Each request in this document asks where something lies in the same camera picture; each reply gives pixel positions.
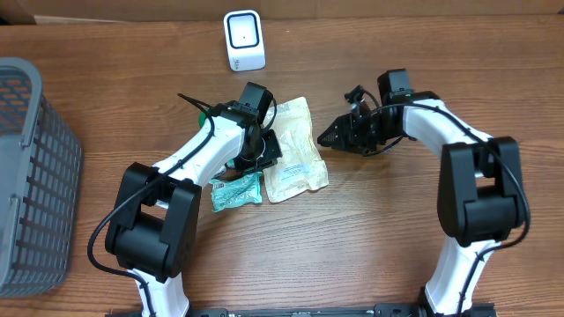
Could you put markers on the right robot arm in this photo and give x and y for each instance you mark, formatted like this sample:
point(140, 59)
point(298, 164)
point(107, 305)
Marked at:
point(481, 204)

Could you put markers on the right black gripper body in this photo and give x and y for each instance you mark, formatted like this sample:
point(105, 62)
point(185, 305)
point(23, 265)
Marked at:
point(365, 132)

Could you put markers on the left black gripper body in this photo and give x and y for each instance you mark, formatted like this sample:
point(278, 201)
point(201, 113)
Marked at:
point(268, 150)

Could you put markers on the grey plastic mesh basket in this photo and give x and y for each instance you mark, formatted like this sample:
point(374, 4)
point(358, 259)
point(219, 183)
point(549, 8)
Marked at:
point(42, 164)

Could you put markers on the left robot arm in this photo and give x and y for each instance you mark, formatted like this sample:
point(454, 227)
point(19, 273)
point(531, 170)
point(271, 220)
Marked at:
point(153, 225)

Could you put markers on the white barcode scanner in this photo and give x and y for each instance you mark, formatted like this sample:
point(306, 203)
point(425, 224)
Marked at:
point(244, 40)

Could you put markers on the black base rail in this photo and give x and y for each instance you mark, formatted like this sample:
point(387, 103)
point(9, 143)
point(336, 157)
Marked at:
point(308, 312)

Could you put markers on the green lidded jar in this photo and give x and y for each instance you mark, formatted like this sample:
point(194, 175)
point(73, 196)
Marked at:
point(201, 119)

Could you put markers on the teal packet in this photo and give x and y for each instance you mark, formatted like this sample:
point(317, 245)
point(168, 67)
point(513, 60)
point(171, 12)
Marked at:
point(234, 194)

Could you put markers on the beige plastic pouch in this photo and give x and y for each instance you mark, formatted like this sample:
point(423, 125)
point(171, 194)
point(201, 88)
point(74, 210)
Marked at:
point(300, 168)

